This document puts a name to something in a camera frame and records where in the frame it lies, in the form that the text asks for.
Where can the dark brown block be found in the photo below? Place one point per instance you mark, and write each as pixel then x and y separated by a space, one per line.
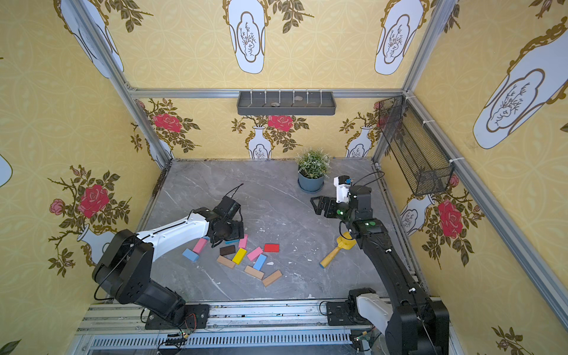
pixel 227 250

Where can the grey wall shelf tray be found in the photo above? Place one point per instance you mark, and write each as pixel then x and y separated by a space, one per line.
pixel 286 102

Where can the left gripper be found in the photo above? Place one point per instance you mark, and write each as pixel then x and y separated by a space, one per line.
pixel 235 228

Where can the pink block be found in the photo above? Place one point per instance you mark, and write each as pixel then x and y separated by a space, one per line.
pixel 253 255
pixel 243 242
pixel 199 246

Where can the aluminium rail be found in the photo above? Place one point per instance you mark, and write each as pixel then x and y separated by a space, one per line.
pixel 231 324

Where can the wooden block right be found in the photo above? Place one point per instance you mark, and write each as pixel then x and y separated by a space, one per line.
pixel 269 280

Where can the yellow block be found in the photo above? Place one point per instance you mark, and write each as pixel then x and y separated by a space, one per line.
pixel 239 256

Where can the black wire mesh basket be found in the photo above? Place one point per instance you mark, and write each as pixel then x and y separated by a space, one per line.
pixel 424 164

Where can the wooden block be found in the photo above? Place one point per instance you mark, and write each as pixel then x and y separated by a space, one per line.
pixel 226 262
pixel 254 272
pixel 269 280

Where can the potted green plant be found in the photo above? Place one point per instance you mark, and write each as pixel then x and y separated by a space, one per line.
pixel 312 168

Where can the blue block centre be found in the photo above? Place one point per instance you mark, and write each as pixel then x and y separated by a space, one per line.
pixel 260 261

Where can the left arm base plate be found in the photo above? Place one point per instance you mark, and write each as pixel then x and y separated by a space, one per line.
pixel 195 316

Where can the wooden block middle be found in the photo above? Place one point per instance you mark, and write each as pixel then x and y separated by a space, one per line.
pixel 254 272

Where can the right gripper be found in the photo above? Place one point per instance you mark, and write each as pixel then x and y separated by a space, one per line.
pixel 328 207

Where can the wooden block left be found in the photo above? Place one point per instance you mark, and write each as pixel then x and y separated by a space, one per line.
pixel 226 262

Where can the circuit board with wires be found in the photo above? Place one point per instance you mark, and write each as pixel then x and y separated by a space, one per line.
pixel 173 343

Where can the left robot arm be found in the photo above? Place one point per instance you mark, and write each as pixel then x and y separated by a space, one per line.
pixel 124 270

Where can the red block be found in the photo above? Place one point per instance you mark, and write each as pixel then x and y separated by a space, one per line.
pixel 271 248

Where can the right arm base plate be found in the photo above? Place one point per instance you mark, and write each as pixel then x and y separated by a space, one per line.
pixel 338 314

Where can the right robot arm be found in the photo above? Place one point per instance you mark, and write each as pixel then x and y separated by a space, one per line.
pixel 411 323

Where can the light blue block left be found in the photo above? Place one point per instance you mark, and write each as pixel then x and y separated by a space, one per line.
pixel 190 255

